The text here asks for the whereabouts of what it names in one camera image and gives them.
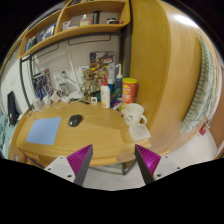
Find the white bottle red cap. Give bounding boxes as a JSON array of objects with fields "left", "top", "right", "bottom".
[{"left": 101, "top": 77, "right": 110, "bottom": 109}]

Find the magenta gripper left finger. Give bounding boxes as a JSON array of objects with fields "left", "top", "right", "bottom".
[{"left": 45, "top": 145, "right": 93, "bottom": 186}]

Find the white ceramic mug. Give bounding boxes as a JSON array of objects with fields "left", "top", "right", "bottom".
[{"left": 124, "top": 103, "right": 147, "bottom": 126}]

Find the blue box poster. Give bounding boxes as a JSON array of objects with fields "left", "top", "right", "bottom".
[{"left": 32, "top": 69, "right": 53, "bottom": 99}]

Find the dark tumbler on shelf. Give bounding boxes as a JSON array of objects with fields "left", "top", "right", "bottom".
[{"left": 93, "top": 10, "right": 101, "bottom": 24}]

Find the robot model figure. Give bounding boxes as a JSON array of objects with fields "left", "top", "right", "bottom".
[{"left": 81, "top": 69, "right": 101, "bottom": 101}]

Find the clear plastic container lid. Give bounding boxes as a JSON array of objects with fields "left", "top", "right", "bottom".
[{"left": 129, "top": 124, "right": 151, "bottom": 142}]

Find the blue mouse pad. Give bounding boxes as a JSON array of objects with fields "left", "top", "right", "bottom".
[{"left": 26, "top": 117, "right": 61, "bottom": 145}]

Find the wooden wall shelf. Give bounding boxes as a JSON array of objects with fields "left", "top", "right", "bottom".
[{"left": 18, "top": 0, "right": 130, "bottom": 59}]

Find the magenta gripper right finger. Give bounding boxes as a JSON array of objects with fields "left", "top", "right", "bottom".
[{"left": 134, "top": 144, "right": 181, "bottom": 184}]

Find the wooden wardrobe panel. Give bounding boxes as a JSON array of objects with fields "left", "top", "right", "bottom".
[{"left": 130, "top": 0, "right": 214, "bottom": 154}]

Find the small white cube clock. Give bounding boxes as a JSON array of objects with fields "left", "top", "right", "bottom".
[{"left": 91, "top": 97, "right": 98, "bottom": 104}]

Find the blue spray bottle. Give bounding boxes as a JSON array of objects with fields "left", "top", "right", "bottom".
[{"left": 114, "top": 64, "right": 123, "bottom": 98}]

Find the green striped hanging cloth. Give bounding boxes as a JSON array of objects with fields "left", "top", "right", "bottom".
[{"left": 181, "top": 38, "right": 216, "bottom": 133}]

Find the white desk lamp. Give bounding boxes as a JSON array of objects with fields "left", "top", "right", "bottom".
[{"left": 31, "top": 50, "right": 83, "bottom": 96}]

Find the black computer mouse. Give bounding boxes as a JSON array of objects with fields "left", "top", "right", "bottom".
[{"left": 68, "top": 114, "right": 83, "bottom": 127}]

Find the red yellow snack canister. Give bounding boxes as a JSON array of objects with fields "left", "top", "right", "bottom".
[{"left": 121, "top": 78, "right": 137, "bottom": 113}]

